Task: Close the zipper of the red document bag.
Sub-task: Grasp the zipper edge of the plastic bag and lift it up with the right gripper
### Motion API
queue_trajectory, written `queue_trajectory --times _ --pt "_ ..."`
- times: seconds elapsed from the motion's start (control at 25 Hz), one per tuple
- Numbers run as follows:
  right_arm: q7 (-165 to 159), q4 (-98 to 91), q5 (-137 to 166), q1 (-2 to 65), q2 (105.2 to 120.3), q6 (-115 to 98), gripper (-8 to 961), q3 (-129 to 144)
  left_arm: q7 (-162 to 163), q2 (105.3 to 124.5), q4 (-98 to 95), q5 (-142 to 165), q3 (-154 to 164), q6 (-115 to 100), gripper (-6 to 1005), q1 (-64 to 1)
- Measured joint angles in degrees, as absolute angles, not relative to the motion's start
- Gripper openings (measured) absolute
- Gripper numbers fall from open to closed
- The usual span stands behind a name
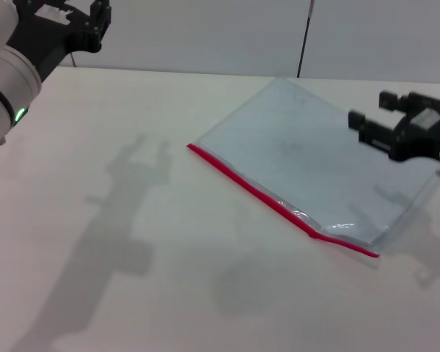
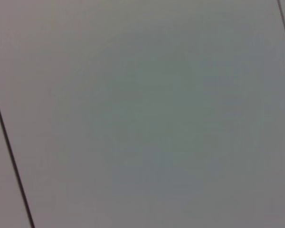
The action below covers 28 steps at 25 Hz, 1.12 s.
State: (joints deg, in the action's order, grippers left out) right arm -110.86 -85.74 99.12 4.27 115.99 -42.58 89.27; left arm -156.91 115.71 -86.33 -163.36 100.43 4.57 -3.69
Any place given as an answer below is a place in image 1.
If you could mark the clear red-zip document bag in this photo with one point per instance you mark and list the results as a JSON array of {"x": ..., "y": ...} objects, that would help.
[{"x": 297, "y": 154}]

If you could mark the black vertical pole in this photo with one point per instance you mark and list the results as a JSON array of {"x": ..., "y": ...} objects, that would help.
[{"x": 303, "y": 44}]

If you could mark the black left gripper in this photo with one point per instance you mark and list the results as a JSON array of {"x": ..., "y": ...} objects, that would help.
[{"x": 55, "y": 36}]

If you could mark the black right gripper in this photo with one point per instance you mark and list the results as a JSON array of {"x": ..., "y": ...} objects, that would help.
[{"x": 414, "y": 135}]

